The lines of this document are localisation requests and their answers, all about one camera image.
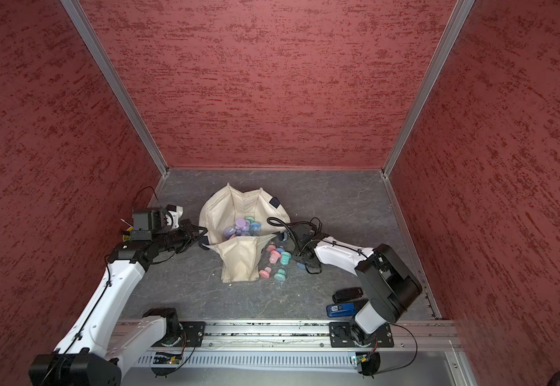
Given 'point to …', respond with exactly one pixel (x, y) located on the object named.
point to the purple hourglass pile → (228, 232)
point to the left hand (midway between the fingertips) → (207, 235)
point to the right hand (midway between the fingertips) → (302, 261)
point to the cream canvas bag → (240, 258)
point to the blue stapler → (340, 310)
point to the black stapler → (347, 294)
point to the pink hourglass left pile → (273, 259)
